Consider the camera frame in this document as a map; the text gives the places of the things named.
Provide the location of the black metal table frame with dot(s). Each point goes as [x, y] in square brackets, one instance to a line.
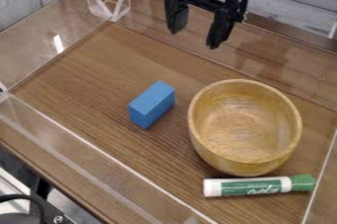
[38, 192]

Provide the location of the brown wooden bowl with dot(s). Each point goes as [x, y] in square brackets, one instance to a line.
[244, 126]

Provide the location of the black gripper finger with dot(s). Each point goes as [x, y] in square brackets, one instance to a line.
[176, 14]
[220, 28]

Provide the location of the clear acrylic tray wall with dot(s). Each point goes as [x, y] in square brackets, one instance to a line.
[82, 57]

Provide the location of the green white dry-erase marker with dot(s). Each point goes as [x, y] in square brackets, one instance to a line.
[228, 187]

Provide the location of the blue rectangular block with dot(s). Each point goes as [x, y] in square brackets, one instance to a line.
[152, 104]

